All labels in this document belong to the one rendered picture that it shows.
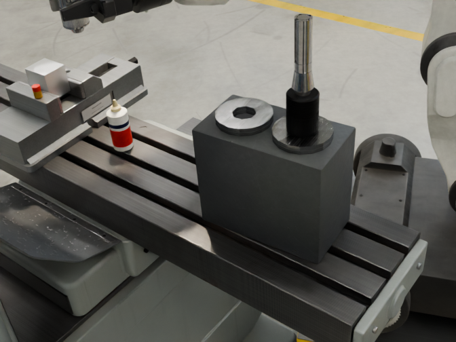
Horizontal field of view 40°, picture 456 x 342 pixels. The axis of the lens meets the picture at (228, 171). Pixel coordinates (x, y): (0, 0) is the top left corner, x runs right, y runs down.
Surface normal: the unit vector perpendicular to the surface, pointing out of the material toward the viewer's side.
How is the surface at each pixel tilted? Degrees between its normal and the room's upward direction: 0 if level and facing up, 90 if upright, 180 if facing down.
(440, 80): 90
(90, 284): 90
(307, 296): 0
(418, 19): 0
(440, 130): 115
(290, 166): 90
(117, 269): 90
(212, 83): 0
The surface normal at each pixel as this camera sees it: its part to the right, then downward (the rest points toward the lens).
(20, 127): -0.07, -0.79
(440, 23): -0.29, 0.60
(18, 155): -0.58, 0.53
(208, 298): 0.79, 0.33
